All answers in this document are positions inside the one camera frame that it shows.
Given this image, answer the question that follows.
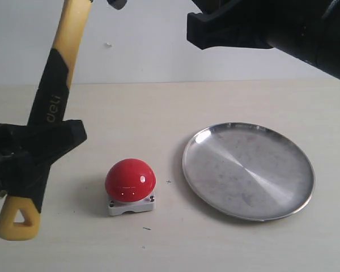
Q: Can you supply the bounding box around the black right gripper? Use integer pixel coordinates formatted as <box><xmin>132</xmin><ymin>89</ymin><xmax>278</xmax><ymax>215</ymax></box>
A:
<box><xmin>186</xmin><ymin>1</ymin><xmax>326</xmax><ymax>50</ymax></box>

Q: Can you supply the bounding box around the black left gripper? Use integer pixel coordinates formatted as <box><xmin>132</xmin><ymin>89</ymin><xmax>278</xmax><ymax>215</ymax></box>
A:
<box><xmin>0</xmin><ymin>120</ymin><xmax>87</xmax><ymax>213</ymax></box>

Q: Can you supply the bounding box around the yellow black claw hammer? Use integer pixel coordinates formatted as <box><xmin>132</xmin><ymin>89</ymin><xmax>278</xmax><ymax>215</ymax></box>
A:
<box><xmin>0</xmin><ymin>0</ymin><xmax>129</xmax><ymax>241</ymax></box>

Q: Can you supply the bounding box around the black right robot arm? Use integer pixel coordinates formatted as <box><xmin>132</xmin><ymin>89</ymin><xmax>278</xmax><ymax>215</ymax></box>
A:
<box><xmin>20</xmin><ymin>1</ymin><xmax>340</xmax><ymax>165</ymax></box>

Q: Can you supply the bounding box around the red dome push button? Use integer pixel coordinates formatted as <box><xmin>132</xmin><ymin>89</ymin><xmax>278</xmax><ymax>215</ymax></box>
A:
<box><xmin>105</xmin><ymin>158</ymin><xmax>156</xmax><ymax>216</ymax></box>

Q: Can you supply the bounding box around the round steel plate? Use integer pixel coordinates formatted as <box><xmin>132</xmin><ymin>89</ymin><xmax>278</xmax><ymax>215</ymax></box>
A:
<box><xmin>181</xmin><ymin>122</ymin><xmax>316</xmax><ymax>222</ymax></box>

